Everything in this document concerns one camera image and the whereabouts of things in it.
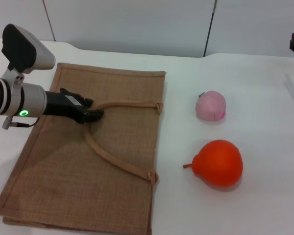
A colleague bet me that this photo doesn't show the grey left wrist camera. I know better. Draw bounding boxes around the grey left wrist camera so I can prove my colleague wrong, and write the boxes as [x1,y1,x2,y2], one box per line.
[1,23,57,95]

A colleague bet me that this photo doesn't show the pink peach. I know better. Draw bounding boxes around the pink peach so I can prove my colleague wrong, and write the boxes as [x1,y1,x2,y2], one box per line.
[195,90,227,121]

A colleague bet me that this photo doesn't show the left arm grey cable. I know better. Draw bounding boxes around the left arm grey cable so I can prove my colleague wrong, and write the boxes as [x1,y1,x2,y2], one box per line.
[1,116,41,130]

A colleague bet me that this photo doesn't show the orange fruit with stem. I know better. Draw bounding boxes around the orange fruit with stem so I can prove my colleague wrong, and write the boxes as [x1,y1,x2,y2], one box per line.
[182,139,244,188]

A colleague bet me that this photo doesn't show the brown jute handbag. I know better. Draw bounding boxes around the brown jute handbag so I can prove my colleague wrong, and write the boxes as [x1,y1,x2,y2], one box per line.
[0,62,167,235]

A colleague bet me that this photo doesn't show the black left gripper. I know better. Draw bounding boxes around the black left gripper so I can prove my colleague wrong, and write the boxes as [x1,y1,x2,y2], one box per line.
[42,88,105,125]

